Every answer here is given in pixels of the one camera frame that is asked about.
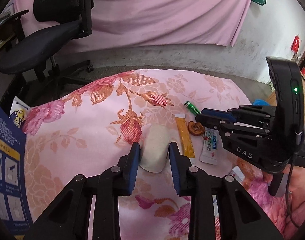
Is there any pink hanging wall sheet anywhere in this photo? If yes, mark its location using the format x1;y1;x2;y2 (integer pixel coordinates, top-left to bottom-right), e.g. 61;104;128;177
12;0;259;48

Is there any red wall decoration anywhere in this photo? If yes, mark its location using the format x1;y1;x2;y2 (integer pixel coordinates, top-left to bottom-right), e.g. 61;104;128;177
291;35;300;54

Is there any blue cardboard box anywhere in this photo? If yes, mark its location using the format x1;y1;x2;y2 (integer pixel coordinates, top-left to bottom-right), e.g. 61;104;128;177
0;107;33;239

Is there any pink floral tablecloth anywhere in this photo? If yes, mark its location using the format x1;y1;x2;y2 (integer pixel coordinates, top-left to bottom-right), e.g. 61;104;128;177
21;69;297;240

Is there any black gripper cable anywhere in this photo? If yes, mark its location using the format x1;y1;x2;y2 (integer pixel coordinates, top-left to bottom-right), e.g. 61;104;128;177
285;129;305;229

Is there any small white paper wrapper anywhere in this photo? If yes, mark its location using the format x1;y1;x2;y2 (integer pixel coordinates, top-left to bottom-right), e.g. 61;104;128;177
229;165;245;183

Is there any orange sachet packet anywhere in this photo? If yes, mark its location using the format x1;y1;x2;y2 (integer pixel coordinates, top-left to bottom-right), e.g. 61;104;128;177
175;114;195;163

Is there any person's right hand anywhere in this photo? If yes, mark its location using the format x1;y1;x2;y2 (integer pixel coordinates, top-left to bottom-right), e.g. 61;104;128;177
262;164;305;221

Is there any black office chair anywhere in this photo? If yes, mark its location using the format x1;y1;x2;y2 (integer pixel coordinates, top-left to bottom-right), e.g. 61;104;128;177
0;0;94;86

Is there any white Dikang medicine sachet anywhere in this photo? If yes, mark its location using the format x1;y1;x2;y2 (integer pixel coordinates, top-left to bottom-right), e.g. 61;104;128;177
199;128;218;165

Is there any blue plastic trash bin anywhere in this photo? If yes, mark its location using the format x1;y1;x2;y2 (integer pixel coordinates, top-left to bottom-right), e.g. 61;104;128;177
252;99;270;106

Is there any white yellow snack bag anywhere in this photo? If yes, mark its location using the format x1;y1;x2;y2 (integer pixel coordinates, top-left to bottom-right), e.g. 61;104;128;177
9;97;31;128

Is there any green AA battery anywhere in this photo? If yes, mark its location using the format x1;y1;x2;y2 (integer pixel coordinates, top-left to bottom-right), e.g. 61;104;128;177
184;100;201;115

